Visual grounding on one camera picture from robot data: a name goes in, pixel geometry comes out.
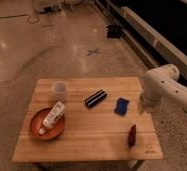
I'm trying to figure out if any dark red pepper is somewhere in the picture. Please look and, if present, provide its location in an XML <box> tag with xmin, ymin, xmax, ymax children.
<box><xmin>128</xmin><ymin>125</ymin><xmax>136</xmax><ymax>147</ymax></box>

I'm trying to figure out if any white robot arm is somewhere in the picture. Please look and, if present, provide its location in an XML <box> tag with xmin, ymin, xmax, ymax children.
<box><xmin>139</xmin><ymin>64</ymin><xmax>187</xmax><ymax>112</ymax></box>

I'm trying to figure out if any translucent ceramic cup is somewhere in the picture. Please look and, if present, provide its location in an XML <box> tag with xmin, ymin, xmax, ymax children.
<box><xmin>51</xmin><ymin>81</ymin><xmax>68</xmax><ymax>103</ymax></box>

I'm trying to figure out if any blue sponge block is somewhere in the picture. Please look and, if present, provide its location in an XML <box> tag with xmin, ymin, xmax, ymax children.
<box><xmin>114</xmin><ymin>98</ymin><xmax>129</xmax><ymax>116</ymax></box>

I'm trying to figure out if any black white striped block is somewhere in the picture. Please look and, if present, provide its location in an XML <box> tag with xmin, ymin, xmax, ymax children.
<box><xmin>84</xmin><ymin>90</ymin><xmax>107</xmax><ymax>108</ymax></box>

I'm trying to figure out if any wooden folding table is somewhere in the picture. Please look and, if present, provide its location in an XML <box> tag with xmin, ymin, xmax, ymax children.
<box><xmin>12</xmin><ymin>77</ymin><xmax>163</xmax><ymax>163</ymax></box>

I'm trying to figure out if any black box on floor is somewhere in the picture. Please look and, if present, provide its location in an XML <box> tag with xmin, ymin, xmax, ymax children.
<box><xmin>107</xmin><ymin>25</ymin><xmax>121</xmax><ymax>38</ymax></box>

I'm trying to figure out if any white tube bottle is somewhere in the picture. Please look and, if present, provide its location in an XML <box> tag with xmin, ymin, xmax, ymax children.
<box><xmin>38</xmin><ymin>101</ymin><xmax>66</xmax><ymax>135</ymax></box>

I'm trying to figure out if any red round plate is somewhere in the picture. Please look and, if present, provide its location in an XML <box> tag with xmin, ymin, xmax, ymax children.
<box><xmin>29</xmin><ymin>107</ymin><xmax>65</xmax><ymax>141</ymax></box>

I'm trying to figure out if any white machine base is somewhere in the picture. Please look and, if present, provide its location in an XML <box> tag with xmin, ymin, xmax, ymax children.
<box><xmin>33</xmin><ymin>0</ymin><xmax>61</xmax><ymax>13</ymax></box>

